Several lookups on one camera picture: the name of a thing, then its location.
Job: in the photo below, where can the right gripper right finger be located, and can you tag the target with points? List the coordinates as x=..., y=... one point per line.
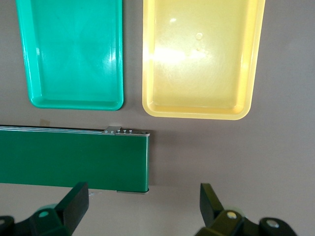
x=211, y=209

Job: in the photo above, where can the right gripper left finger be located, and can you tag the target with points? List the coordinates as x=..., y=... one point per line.
x=73, y=206

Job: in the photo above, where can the green conveyor belt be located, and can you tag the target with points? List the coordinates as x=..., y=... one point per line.
x=73, y=159

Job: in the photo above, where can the yellow plastic tray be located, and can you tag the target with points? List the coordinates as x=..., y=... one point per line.
x=201, y=61

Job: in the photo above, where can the green plastic tray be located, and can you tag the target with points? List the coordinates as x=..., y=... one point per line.
x=73, y=54

